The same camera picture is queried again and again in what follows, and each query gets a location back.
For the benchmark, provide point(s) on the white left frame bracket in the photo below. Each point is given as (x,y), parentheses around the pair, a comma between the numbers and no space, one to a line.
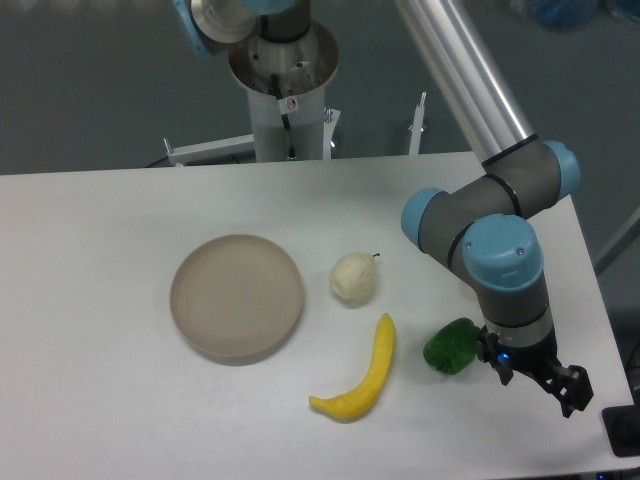
(211,151)

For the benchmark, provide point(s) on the black device at table edge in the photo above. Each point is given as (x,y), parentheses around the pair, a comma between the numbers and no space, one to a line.
(622,428)

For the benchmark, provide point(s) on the pale white pear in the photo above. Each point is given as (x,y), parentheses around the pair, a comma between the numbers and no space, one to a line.
(353,278)

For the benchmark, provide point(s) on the yellow banana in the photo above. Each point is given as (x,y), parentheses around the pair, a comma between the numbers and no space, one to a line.
(358,402)

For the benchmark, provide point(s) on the white right frame bracket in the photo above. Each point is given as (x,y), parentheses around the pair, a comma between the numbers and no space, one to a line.
(418,126)

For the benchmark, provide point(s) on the white frame bracket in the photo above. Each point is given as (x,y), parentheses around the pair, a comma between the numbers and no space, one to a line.
(418,126)
(211,151)

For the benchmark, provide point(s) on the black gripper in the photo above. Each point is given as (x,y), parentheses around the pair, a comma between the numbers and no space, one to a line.
(569,385)

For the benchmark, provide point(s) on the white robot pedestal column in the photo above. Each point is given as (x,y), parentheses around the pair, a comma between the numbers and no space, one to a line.
(285,85)

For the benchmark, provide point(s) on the green bell pepper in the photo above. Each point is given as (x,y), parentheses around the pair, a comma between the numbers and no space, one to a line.
(453,347)

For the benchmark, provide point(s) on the beige round plate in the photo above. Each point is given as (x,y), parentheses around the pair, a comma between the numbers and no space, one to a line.
(237,299)

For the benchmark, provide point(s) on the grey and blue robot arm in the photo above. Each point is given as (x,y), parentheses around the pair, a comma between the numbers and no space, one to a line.
(481,232)

